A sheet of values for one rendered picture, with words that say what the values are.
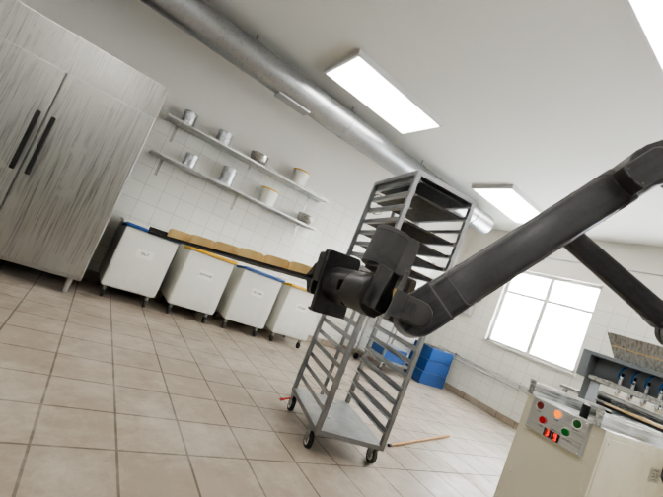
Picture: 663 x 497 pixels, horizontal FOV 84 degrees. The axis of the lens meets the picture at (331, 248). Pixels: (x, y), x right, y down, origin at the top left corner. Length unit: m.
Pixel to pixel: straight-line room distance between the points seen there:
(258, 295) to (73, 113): 2.48
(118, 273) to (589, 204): 3.92
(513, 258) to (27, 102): 3.72
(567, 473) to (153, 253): 3.65
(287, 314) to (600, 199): 4.30
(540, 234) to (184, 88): 4.62
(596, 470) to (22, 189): 4.03
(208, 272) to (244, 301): 0.54
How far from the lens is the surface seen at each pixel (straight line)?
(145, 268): 4.16
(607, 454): 2.03
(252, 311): 4.52
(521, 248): 0.57
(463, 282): 0.53
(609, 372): 2.83
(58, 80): 3.92
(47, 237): 3.86
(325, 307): 0.59
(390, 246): 0.52
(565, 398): 2.31
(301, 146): 5.32
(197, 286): 4.27
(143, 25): 5.07
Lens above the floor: 0.97
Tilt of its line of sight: 5 degrees up
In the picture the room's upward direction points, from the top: 22 degrees clockwise
